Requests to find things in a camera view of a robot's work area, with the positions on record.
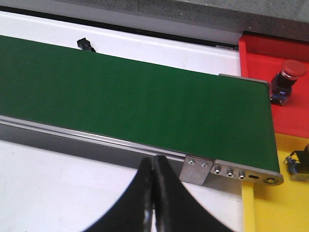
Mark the black sensor on table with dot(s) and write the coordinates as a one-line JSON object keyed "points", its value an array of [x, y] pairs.
{"points": [[85, 44]]}

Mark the green conveyor belt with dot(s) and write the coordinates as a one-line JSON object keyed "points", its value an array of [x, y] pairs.
{"points": [[213, 116]]}

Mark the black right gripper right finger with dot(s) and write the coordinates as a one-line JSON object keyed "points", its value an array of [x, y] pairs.
{"points": [[176, 210]]}

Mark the yellow plastic tray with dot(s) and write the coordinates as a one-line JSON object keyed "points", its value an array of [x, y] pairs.
{"points": [[283, 208]]}

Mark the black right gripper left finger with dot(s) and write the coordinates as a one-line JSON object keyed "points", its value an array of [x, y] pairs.
{"points": [[133, 211]]}

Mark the grey stone countertop slab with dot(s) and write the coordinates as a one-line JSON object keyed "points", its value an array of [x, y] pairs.
{"points": [[282, 18]]}

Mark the red plastic tray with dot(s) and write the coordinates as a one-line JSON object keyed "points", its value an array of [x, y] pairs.
{"points": [[262, 57]]}

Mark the metal conveyor bracket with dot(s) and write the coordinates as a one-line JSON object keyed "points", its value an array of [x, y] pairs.
{"points": [[195, 169]]}

